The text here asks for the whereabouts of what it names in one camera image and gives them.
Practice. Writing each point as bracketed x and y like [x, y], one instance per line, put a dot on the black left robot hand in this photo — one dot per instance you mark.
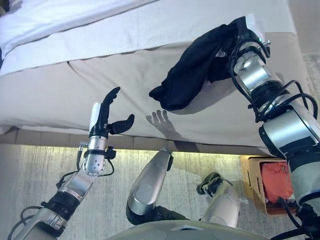
[100, 120]

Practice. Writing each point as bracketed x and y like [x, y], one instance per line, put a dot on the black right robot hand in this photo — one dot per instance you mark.
[252, 30]

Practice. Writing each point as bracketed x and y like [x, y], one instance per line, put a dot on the black garment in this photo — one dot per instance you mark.
[195, 70]

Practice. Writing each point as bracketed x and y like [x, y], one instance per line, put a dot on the orange garment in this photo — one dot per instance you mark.
[275, 180]

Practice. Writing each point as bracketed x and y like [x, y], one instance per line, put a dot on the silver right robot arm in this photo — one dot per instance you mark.
[285, 130]

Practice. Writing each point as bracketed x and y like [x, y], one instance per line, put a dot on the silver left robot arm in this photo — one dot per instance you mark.
[95, 162]

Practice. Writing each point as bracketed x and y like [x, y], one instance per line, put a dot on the bed with grey cover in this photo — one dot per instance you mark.
[50, 100]

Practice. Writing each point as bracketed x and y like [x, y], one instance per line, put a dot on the brown wooden laundry basket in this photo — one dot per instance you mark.
[252, 180]

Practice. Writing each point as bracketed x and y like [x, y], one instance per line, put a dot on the large grey striped rug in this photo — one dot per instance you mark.
[37, 170]

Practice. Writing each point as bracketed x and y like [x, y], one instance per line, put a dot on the silver left robot leg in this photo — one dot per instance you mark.
[147, 185]

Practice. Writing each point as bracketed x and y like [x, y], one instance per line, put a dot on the silver robot leg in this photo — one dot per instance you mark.
[147, 185]
[225, 205]

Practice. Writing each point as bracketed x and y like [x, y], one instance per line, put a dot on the white duvet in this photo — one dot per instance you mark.
[75, 25]

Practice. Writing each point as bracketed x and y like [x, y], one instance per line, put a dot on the grey robot torso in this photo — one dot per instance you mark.
[187, 231]

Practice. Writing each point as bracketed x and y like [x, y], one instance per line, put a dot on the silver right robot leg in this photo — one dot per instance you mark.
[225, 205]

